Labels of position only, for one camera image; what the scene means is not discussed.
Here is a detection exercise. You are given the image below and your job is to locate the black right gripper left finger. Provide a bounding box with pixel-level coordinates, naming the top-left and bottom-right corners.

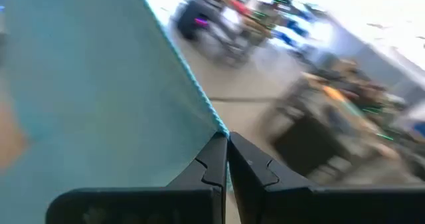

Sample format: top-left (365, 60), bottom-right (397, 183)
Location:
top-left (45, 132), bottom-right (229, 224)

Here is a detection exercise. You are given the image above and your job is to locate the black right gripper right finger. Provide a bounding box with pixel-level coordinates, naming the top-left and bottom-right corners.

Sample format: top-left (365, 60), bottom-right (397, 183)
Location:
top-left (228, 132), bottom-right (425, 224)

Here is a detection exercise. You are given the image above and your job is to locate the blue microfiber towel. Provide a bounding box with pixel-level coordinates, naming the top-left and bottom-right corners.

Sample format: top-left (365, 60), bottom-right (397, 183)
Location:
top-left (0, 0), bottom-right (231, 224)

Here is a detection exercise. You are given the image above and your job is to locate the cluttered work desk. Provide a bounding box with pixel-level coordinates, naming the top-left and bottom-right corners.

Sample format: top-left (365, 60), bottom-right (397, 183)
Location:
top-left (174, 0), bottom-right (333, 68)
top-left (265, 53), bottom-right (425, 185)

